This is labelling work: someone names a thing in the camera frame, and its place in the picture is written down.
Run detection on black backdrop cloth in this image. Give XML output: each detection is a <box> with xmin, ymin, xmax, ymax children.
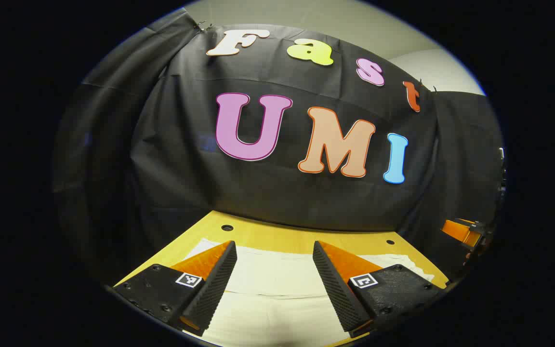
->
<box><xmin>52</xmin><ymin>7</ymin><xmax>507</xmax><ymax>285</ymax></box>

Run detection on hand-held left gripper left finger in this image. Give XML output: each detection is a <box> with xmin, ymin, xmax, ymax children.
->
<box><xmin>113</xmin><ymin>240</ymin><xmax>238</xmax><ymax>337</ymax></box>

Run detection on white jeans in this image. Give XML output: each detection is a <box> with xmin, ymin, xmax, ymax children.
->
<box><xmin>184</xmin><ymin>237</ymin><xmax>435</xmax><ymax>347</ymax></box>

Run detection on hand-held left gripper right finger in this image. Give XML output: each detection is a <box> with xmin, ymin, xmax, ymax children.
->
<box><xmin>312</xmin><ymin>240</ymin><xmax>448</xmax><ymax>338</ymax></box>

